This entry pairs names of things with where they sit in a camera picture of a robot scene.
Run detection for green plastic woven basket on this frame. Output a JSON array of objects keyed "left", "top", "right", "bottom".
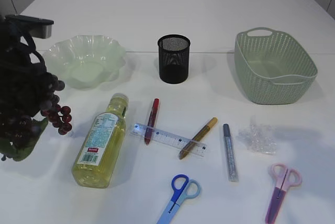
[{"left": 234, "top": 27, "right": 318, "bottom": 105}]

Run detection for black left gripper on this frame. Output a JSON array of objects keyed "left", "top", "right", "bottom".
[{"left": 1, "top": 16, "right": 57, "bottom": 140}]

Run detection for blue scissors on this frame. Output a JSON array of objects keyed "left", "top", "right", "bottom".
[{"left": 157, "top": 174, "right": 202, "bottom": 224}]

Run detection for silver glitter pen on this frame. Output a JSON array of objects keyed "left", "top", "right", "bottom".
[{"left": 222, "top": 124, "right": 239, "bottom": 182}]

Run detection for pale green wavy plate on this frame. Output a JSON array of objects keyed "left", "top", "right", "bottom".
[{"left": 42, "top": 35, "right": 126, "bottom": 89}]

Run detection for red glitter pen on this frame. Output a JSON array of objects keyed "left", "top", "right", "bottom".
[{"left": 144, "top": 98, "right": 159, "bottom": 145}]

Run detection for clear plastic ruler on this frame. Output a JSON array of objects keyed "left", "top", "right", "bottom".
[{"left": 130, "top": 123, "right": 207, "bottom": 156}]

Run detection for black mesh pen cup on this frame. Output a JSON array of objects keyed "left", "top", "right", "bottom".
[{"left": 158, "top": 34, "right": 191, "bottom": 84}]

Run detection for gold marker pen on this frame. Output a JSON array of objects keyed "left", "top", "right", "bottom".
[{"left": 178, "top": 117, "right": 218, "bottom": 160}]

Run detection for pink scissors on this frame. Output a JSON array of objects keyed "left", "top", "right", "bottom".
[{"left": 265, "top": 163, "right": 302, "bottom": 223}]

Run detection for yellow tea bottle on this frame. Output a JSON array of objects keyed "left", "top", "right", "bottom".
[{"left": 72, "top": 93, "right": 129, "bottom": 188}]

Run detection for red grape bunch with leaf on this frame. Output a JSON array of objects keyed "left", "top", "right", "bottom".
[{"left": 1, "top": 72, "right": 72, "bottom": 162}]

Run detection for clear plastic sheet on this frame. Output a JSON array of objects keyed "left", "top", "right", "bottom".
[{"left": 237, "top": 123, "right": 277, "bottom": 155}]

